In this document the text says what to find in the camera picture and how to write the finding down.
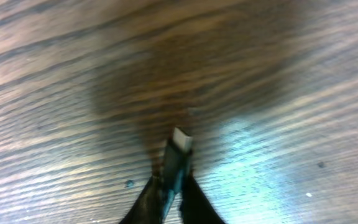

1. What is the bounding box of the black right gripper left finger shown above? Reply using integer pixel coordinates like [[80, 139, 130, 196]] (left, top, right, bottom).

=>
[[119, 176, 163, 224]]

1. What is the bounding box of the black charger cable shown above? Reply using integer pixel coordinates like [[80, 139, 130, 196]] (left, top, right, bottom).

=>
[[160, 126, 195, 223]]

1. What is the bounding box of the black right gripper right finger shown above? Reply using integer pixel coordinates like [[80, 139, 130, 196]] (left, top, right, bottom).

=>
[[180, 176, 225, 224]]

